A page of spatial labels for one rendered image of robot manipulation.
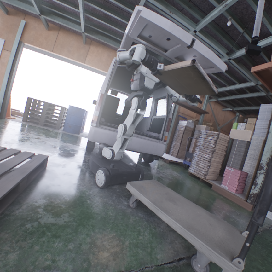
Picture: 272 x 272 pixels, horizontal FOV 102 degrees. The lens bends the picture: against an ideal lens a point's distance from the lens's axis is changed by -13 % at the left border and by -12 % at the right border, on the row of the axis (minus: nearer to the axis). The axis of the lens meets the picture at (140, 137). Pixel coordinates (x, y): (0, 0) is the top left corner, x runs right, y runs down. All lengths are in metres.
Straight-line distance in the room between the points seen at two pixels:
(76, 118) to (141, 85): 3.38
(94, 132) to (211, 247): 1.86
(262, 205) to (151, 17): 1.55
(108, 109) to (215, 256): 3.85
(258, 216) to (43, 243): 0.98
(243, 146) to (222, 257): 2.43
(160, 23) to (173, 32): 0.15
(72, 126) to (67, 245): 3.95
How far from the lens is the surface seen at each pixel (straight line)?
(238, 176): 2.60
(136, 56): 0.99
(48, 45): 4.76
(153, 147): 2.33
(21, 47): 4.92
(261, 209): 0.73
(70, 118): 4.54
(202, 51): 1.72
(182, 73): 1.08
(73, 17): 4.18
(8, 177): 1.18
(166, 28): 1.53
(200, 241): 0.83
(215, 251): 0.83
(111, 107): 4.06
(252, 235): 0.77
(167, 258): 0.95
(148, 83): 1.44
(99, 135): 2.06
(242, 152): 3.01
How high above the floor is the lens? 0.65
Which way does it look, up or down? 3 degrees down
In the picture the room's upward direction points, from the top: 16 degrees clockwise
